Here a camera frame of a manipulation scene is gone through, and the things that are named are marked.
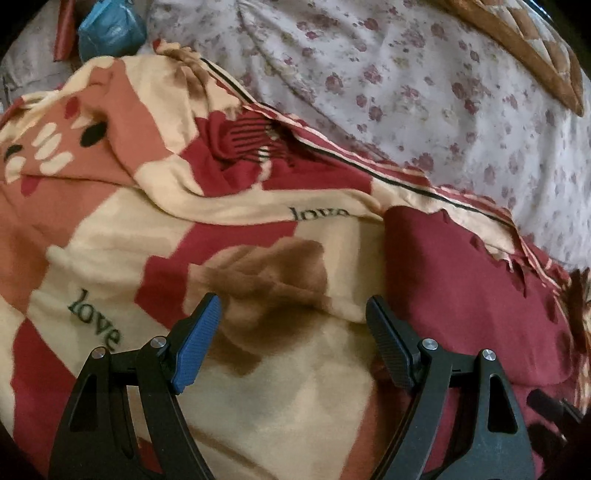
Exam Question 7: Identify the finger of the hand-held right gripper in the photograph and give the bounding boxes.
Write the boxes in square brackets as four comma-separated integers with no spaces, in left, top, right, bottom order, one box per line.
[526,388,584,432]

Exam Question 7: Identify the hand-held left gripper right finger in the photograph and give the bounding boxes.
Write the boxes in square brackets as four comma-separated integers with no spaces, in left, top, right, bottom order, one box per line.
[365,295,539,480]

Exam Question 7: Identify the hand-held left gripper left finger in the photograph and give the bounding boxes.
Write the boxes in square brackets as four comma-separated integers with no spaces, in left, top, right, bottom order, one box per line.
[48,293,223,480]

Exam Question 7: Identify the maroon small garment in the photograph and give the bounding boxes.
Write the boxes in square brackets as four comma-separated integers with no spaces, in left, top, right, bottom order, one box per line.
[382,207,581,393]

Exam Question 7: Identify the red and cream printed blanket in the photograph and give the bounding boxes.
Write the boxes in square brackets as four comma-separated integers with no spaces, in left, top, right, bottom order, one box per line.
[0,39,591,480]

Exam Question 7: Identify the floral bed sheet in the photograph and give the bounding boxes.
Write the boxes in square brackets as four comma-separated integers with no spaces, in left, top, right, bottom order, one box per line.
[148,0,591,273]

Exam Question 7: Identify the blue plastic bag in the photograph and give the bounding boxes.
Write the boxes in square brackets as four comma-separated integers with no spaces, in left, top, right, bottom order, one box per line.
[78,0,147,63]

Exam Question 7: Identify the grey pillow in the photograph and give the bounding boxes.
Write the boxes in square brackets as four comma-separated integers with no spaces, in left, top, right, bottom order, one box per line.
[0,9,88,114]

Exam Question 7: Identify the brown patterned quilt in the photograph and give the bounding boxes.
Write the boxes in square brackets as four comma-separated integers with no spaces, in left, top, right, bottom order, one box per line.
[429,0,586,116]

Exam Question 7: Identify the red cloth item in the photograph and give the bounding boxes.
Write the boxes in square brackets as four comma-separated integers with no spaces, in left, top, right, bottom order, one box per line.
[53,0,80,63]

